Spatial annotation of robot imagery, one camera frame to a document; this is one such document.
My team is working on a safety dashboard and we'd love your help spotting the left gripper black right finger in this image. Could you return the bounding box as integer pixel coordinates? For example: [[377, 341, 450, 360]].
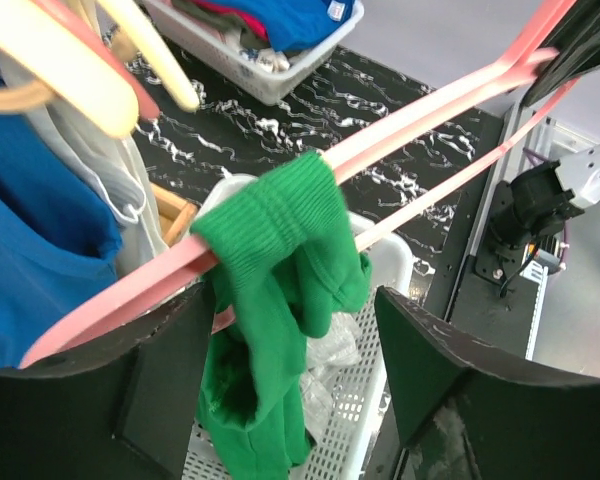
[[373, 286, 471, 446]]

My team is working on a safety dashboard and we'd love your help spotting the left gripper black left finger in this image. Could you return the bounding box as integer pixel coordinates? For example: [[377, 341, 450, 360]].
[[113, 282, 216, 480]]

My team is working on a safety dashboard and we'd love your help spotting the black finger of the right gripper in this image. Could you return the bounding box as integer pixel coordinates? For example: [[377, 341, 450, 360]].
[[521, 0, 600, 106]]

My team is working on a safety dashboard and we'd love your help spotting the pink plastic hanger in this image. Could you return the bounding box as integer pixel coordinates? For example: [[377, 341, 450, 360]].
[[19, 0, 581, 370]]

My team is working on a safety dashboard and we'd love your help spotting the grey tank top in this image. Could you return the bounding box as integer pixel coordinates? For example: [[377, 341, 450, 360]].
[[300, 312, 361, 446]]

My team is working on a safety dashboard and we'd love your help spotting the blue tank top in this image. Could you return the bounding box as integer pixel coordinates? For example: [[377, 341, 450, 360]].
[[0, 39, 124, 372]]

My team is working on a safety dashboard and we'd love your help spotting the green tank top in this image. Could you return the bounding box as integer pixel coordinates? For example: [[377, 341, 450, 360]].
[[191, 152, 371, 479]]

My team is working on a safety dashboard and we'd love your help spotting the cream wooden hanger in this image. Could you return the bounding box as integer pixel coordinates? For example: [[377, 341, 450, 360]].
[[0, 1, 140, 138]]

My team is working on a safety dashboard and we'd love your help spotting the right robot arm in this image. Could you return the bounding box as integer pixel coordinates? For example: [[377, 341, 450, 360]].
[[482, 1, 600, 252]]

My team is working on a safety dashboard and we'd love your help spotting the white tank top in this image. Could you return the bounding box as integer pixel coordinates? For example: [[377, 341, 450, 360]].
[[25, 99, 168, 277]]

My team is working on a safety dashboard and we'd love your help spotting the pink striped-top hanger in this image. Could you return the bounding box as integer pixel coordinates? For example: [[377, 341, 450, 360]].
[[34, 0, 160, 120]]

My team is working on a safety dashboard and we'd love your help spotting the white perforated plastic basket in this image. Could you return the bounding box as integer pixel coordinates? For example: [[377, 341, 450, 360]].
[[181, 174, 413, 479]]

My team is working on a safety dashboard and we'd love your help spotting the wooden clothes rack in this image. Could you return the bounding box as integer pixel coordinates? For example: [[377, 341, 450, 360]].
[[151, 183, 198, 247]]

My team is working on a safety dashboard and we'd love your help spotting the blue cloth in bin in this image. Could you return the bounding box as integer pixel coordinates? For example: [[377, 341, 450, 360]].
[[198, 0, 355, 51]]

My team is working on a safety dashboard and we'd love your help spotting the white right bin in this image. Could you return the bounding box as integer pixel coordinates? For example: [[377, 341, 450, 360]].
[[142, 1, 365, 106]]

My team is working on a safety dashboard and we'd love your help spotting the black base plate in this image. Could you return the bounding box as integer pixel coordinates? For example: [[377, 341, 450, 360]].
[[364, 105, 536, 480]]

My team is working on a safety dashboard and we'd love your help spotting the aluminium rail frame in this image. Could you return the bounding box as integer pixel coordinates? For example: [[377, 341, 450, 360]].
[[449, 105, 600, 360]]

